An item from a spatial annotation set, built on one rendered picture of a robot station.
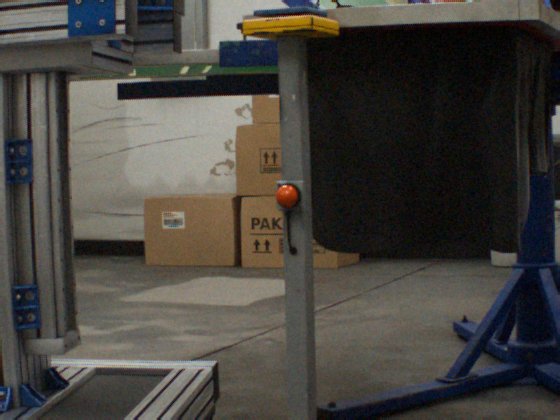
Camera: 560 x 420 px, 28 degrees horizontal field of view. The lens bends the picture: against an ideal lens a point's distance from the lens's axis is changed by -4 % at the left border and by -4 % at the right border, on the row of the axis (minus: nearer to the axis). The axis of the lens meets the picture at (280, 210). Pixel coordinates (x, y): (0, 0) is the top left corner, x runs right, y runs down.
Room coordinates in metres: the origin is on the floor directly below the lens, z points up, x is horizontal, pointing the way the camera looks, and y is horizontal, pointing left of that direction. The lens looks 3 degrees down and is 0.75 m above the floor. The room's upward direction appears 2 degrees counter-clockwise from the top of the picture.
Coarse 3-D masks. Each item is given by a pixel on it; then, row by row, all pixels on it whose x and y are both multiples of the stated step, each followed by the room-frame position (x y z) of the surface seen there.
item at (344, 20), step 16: (512, 0) 2.04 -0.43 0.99; (528, 0) 2.03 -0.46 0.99; (256, 16) 2.24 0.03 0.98; (336, 16) 2.17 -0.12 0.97; (352, 16) 2.16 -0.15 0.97; (368, 16) 2.15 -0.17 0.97; (384, 16) 2.13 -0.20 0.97; (400, 16) 2.12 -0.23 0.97; (416, 16) 2.11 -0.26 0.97; (432, 16) 2.10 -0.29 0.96; (448, 16) 2.09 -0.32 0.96; (464, 16) 2.07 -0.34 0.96; (480, 16) 2.06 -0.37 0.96; (496, 16) 2.05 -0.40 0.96; (512, 16) 2.04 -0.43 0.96; (528, 16) 2.03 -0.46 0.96; (544, 16) 2.07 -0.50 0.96; (544, 32) 2.26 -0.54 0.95
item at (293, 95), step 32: (256, 32) 1.98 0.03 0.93; (288, 32) 1.96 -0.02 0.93; (320, 32) 1.98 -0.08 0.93; (288, 64) 2.00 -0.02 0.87; (288, 96) 2.00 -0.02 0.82; (288, 128) 2.00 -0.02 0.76; (288, 160) 2.01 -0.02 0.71; (288, 256) 2.01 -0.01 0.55; (288, 288) 2.01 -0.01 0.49; (288, 320) 2.01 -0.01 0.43; (288, 352) 2.01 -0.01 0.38; (288, 384) 2.01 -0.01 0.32; (288, 416) 2.01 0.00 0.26
